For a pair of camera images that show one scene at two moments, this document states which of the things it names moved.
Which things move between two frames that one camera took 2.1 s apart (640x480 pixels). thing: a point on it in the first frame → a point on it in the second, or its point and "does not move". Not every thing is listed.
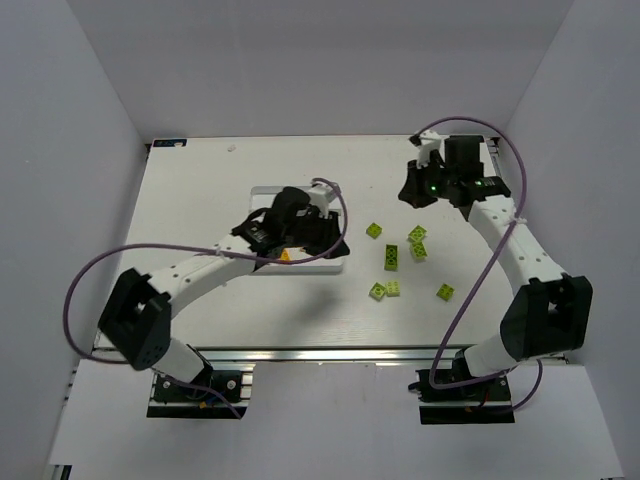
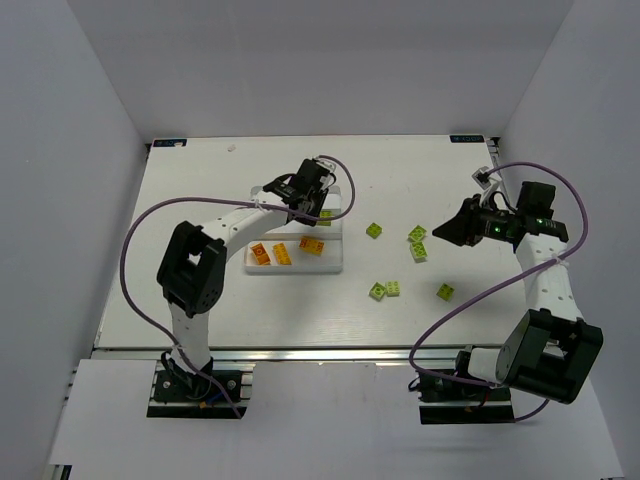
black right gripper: x=417 y=185 → x=474 y=223
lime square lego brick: x=373 y=230 does not move
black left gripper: x=323 y=234 → x=310 y=204
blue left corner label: x=169 y=142 does not move
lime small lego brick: x=393 y=288 does not move
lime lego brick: x=445 y=292 does not move
